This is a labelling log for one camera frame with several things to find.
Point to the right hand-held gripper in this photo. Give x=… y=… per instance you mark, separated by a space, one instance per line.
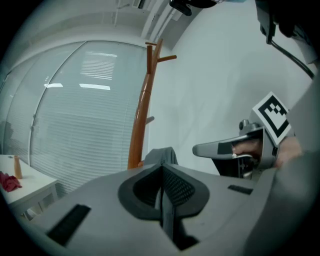
x=268 y=135

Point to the person's right hand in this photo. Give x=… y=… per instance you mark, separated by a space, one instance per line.
x=246 y=149

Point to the person's right forearm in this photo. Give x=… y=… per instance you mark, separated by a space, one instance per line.
x=290 y=151

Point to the white window blinds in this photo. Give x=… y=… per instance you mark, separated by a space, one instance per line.
x=82 y=130

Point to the brown wooden coat rack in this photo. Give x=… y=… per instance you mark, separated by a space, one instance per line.
x=141 y=110

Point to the grey and black worn device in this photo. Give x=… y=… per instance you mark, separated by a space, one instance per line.
x=277 y=17

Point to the light wooden bottle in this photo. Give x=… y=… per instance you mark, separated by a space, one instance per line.
x=18 y=168

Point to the black head-worn camera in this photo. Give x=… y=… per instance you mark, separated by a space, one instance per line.
x=190 y=5

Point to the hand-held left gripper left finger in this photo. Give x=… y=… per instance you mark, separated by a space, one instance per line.
x=100 y=200

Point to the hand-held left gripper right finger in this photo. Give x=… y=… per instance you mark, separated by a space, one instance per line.
x=220 y=200

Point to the red cloth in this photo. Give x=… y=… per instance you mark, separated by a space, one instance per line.
x=9 y=182

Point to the white table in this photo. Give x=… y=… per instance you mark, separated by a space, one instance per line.
x=32 y=183

